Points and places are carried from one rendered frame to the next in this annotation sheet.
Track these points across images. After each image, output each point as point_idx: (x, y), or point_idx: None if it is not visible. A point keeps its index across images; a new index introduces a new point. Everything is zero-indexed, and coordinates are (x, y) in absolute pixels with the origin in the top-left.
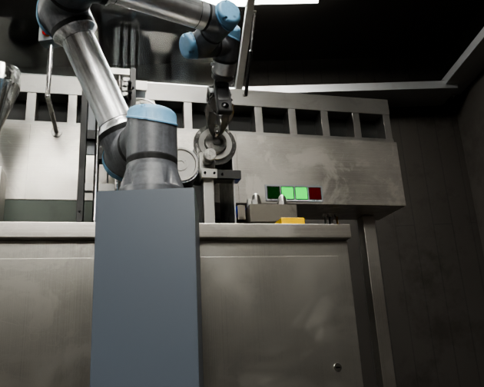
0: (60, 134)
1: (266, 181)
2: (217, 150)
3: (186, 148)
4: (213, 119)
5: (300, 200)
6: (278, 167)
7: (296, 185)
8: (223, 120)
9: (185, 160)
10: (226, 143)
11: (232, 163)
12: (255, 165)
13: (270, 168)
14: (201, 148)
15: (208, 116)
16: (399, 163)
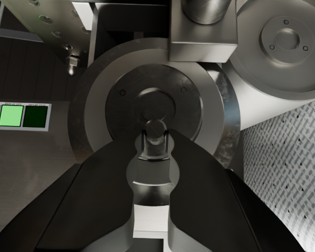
0: None
1: (43, 136)
2: (149, 71)
3: (270, 93)
4: (191, 192)
5: None
6: (16, 163)
7: None
8: (113, 182)
9: (270, 51)
10: (108, 103)
11: (94, 46)
12: (58, 166)
13: (31, 160)
14: (212, 89)
15: (249, 215)
16: None
